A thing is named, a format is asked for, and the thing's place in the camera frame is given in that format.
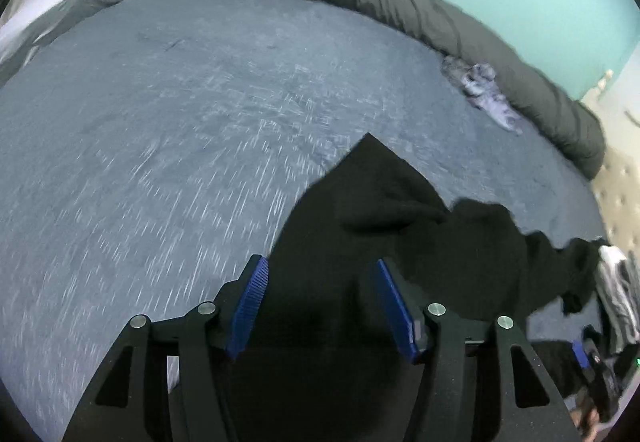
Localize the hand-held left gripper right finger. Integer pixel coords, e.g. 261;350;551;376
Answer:
376;258;583;442

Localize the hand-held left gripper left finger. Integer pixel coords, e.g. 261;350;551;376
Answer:
62;254;271;442

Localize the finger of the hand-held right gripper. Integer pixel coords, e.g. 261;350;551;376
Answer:
572;339;592;369

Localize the black sweater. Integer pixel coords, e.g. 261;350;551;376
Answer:
220;132;608;442

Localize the stack of folded clothes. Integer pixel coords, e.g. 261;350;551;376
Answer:
595;244;640;353

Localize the person's right hand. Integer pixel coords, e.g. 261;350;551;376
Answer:
574;404;601;438

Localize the cream tufted headboard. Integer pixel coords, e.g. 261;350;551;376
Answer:
580;66;640;283

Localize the bed with blue-grey sheet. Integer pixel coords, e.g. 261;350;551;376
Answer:
0;0;608;442

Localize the small blue-grey garment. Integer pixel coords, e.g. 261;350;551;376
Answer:
440;56;523;135

